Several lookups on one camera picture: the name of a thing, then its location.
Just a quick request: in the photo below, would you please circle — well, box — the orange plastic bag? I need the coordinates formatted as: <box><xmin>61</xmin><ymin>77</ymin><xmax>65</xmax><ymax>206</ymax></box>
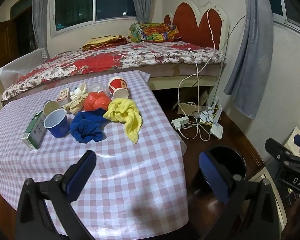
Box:
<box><xmin>83</xmin><ymin>91</ymin><xmax>112</xmax><ymax>112</ymax></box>

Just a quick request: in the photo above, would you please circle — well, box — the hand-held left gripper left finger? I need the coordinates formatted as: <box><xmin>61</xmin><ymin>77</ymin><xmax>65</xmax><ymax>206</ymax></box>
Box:
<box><xmin>16</xmin><ymin>150</ymin><xmax>98</xmax><ymax>240</ymax></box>

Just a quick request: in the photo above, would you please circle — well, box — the black trash bin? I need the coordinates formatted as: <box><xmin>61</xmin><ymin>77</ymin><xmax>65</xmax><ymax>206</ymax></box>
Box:
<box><xmin>194</xmin><ymin>145</ymin><xmax>247</xmax><ymax>198</ymax></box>

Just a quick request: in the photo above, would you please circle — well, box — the clear plastic bag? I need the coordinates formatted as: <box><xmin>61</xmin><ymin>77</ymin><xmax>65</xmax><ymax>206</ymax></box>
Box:
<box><xmin>90</xmin><ymin>84</ymin><xmax>110</xmax><ymax>95</ymax></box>

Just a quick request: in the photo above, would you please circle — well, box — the long grey curtain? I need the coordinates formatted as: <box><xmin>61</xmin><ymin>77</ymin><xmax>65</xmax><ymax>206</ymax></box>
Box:
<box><xmin>224</xmin><ymin>0</ymin><xmax>275</xmax><ymax>119</ymax></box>

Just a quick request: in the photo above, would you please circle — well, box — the red and white headboard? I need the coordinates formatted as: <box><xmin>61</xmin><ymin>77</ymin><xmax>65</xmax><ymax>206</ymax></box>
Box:
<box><xmin>164</xmin><ymin>2</ymin><xmax>230</xmax><ymax>55</ymax></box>

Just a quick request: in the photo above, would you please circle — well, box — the white power strip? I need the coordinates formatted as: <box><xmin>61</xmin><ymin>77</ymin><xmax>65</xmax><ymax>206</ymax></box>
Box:
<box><xmin>171</xmin><ymin>116</ymin><xmax>189</xmax><ymax>130</ymax></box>

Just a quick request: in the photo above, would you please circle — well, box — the brown wooden door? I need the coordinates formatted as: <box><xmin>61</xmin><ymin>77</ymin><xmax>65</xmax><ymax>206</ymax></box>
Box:
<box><xmin>0</xmin><ymin>21</ymin><xmax>18</xmax><ymax>74</ymax></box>

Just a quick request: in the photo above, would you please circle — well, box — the pink checked tablecloth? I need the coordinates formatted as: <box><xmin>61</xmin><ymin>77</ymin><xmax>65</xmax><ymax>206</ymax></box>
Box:
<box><xmin>0</xmin><ymin>70</ymin><xmax>188</xmax><ymax>240</ymax></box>

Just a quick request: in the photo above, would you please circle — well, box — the white glove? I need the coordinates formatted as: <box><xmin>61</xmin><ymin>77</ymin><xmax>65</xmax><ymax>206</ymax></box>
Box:
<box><xmin>71</xmin><ymin>82</ymin><xmax>89</xmax><ymax>100</ymax></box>

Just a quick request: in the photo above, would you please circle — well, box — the white charger cable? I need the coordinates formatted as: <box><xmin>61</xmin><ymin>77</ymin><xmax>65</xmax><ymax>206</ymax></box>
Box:
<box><xmin>177</xmin><ymin>0</ymin><xmax>215</xmax><ymax>142</ymax></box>

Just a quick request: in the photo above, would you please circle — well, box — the white router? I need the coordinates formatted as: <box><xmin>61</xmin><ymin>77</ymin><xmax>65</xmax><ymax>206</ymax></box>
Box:
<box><xmin>210</xmin><ymin>96</ymin><xmax>224</xmax><ymax>140</ymax></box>

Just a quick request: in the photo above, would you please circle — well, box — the bed with floral sheet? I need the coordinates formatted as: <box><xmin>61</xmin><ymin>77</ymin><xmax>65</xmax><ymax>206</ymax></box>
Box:
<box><xmin>1</xmin><ymin>41</ymin><xmax>227</xmax><ymax>105</ymax></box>

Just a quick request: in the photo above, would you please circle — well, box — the red paper cup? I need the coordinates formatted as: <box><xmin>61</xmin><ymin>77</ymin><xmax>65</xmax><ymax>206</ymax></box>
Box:
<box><xmin>108</xmin><ymin>76</ymin><xmax>129</xmax><ymax>99</ymax></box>

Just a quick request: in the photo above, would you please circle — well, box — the yellow cloth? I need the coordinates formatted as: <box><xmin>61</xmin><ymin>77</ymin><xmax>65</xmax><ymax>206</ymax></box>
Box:
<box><xmin>103</xmin><ymin>98</ymin><xmax>143</xmax><ymax>144</ymax></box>

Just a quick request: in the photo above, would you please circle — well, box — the blue paper cup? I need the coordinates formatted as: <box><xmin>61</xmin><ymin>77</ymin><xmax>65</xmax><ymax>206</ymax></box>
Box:
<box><xmin>44</xmin><ymin>109</ymin><xmax>70</xmax><ymax>138</ymax></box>

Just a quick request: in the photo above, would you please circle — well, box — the cream paper cup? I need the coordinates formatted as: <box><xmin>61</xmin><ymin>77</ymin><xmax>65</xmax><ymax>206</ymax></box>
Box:
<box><xmin>43</xmin><ymin>100</ymin><xmax>61</xmax><ymax>117</ymax></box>

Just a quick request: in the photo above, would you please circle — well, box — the green carton box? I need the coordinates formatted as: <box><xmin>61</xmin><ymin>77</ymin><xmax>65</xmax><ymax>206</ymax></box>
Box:
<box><xmin>22</xmin><ymin>111</ymin><xmax>47</xmax><ymax>151</ymax></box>

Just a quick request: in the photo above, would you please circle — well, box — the white orange tissue pack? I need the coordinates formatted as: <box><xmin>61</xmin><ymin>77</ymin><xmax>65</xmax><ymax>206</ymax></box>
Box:
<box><xmin>284</xmin><ymin>126</ymin><xmax>300</xmax><ymax>159</ymax></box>

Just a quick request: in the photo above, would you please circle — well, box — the grey window curtain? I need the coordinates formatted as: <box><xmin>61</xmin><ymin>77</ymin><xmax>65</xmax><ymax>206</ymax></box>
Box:
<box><xmin>32</xmin><ymin>0</ymin><xmax>55</xmax><ymax>58</ymax></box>
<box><xmin>130</xmin><ymin>0</ymin><xmax>163</xmax><ymax>23</ymax></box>

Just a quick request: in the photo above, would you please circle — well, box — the cardboard box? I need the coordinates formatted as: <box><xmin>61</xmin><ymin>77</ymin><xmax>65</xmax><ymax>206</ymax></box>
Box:
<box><xmin>177</xmin><ymin>91</ymin><xmax>208</xmax><ymax>115</ymax></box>

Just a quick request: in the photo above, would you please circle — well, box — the person's right forearm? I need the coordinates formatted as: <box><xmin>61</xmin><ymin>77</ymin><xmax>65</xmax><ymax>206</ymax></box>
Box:
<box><xmin>282</xmin><ymin>202</ymin><xmax>300</xmax><ymax>240</ymax></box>

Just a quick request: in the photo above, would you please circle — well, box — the large sliding window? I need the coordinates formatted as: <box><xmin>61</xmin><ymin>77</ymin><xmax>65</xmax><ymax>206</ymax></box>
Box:
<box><xmin>51</xmin><ymin>0</ymin><xmax>138</xmax><ymax>37</ymax></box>

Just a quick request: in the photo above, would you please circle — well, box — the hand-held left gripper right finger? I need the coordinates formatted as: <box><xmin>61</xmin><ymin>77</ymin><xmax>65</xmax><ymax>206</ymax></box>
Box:
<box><xmin>199</xmin><ymin>151</ymin><xmax>287</xmax><ymax>240</ymax></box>

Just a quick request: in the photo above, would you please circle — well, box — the small white modem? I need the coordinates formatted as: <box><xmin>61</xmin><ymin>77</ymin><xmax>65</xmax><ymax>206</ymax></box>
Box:
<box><xmin>194</xmin><ymin>105</ymin><xmax>212</xmax><ymax>121</ymax></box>

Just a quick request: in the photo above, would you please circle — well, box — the thin grey cable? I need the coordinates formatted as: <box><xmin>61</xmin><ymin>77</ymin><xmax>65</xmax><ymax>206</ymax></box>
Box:
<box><xmin>221</xmin><ymin>15</ymin><xmax>247</xmax><ymax>55</ymax></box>

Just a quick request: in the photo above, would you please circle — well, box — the blue cloth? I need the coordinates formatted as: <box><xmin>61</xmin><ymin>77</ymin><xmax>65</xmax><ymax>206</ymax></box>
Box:
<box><xmin>70</xmin><ymin>109</ymin><xmax>108</xmax><ymax>143</ymax></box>

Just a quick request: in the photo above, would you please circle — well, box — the colourful printed pillow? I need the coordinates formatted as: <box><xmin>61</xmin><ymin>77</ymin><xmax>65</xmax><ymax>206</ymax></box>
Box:
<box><xmin>127</xmin><ymin>22</ymin><xmax>183</xmax><ymax>43</ymax></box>

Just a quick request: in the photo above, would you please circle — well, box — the folded yellow red blanket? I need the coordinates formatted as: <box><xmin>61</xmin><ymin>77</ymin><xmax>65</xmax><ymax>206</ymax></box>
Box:
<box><xmin>82</xmin><ymin>36</ymin><xmax>128</xmax><ymax>52</ymax></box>

